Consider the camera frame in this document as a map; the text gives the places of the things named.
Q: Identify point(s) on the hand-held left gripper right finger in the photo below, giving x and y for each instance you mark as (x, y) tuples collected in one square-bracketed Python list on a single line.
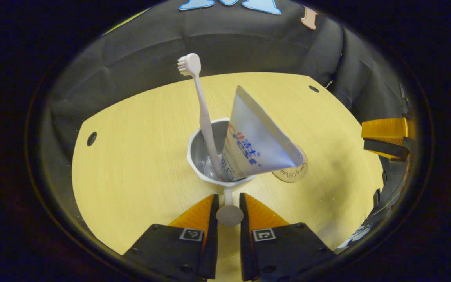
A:
[(246, 243)]

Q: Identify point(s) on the white toothpaste tube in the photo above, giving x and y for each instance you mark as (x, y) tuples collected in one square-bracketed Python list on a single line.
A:
[(257, 137)]

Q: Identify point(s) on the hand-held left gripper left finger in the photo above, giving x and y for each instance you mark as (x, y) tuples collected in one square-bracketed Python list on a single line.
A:
[(211, 243)]

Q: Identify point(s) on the white toothbrush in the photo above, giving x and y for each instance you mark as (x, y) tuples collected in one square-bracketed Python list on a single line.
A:
[(204, 113)]

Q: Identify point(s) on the round wooden coaster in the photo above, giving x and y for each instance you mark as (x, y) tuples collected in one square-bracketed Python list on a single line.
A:
[(294, 174)]

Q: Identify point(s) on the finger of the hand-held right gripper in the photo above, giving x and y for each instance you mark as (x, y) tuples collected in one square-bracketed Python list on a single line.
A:
[(384, 128), (386, 149)]

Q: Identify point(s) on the light wooden desktop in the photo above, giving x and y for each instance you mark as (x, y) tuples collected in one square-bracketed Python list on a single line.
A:
[(131, 164)]

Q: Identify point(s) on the black backdrop cloth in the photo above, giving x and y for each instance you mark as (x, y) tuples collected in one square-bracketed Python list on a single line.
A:
[(151, 51)]

